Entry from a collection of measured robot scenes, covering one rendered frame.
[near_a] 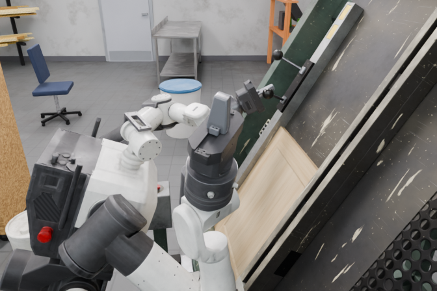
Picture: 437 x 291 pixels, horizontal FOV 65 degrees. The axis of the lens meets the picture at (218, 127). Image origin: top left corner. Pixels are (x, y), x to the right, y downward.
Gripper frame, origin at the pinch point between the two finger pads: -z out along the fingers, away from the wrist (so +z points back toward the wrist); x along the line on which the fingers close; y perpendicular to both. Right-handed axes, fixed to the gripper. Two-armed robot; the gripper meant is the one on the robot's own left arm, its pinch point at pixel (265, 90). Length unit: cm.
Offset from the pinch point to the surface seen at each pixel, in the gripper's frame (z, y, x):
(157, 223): 67, -18, 40
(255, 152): 12.9, 0.2, 20.1
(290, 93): -7.3, -0.6, 5.8
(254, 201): 21.2, 13.9, 28.3
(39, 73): 203, -345, -17
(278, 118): 0.2, -0.1, 11.9
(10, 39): 327, -628, -78
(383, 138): -13.8, 44.1, 4.9
